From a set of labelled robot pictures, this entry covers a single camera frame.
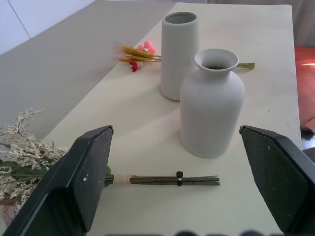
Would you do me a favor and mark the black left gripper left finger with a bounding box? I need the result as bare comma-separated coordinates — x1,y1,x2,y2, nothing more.
0,125,114,236

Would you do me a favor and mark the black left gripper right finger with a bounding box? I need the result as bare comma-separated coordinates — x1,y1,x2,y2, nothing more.
239,125,315,236

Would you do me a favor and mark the white bottle-shaped ceramic vase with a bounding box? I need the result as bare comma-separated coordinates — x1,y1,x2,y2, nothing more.
180,49,246,158

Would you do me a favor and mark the white cylindrical ceramic vase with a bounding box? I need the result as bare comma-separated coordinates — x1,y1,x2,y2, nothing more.
160,11,199,102

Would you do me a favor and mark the white dried flower bouquet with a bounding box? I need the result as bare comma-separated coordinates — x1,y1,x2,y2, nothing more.
0,107,221,214

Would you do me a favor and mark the orange red cloth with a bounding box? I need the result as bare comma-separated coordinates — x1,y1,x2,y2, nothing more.
294,46,315,131

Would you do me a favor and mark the wheat and pink flower bouquet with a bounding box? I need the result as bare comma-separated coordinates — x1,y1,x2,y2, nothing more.
111,40,256,73

